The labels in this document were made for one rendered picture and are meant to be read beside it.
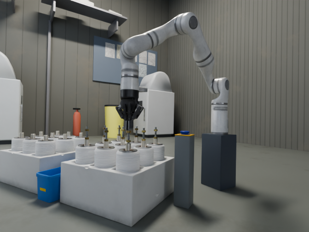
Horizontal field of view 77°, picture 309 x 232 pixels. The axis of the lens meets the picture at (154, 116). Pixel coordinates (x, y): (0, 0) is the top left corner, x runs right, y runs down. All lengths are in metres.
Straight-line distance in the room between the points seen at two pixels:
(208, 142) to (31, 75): 3.38
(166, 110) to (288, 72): 2.12
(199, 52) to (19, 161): 1.10
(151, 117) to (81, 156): 2.92
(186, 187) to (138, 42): 0.63
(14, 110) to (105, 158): 2.44
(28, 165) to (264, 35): 3.39
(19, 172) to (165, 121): 3.09
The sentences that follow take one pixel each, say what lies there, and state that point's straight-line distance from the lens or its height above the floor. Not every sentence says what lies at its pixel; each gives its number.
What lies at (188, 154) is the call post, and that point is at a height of 0.23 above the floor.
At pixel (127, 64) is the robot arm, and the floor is 0.59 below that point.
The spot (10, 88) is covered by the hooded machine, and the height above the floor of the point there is 0.73.
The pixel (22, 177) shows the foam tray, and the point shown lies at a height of 0.06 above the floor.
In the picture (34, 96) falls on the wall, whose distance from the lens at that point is 3.95.
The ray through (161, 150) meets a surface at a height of 0.23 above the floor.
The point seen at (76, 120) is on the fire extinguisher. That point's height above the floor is 0.31.
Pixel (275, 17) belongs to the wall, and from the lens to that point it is 3.64.
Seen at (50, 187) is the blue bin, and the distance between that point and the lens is 1.02.
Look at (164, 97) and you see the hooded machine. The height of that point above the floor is 0.80.
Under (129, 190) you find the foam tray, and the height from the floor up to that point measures 0.13.
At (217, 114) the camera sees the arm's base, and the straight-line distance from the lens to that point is 1.16.
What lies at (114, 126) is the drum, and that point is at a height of 0.21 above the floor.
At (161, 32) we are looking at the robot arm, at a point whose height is 0.75.
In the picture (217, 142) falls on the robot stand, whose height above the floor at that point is 0.26.
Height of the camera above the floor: 0.38
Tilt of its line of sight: 1 degrees up
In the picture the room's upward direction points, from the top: 1 degrees clockwise
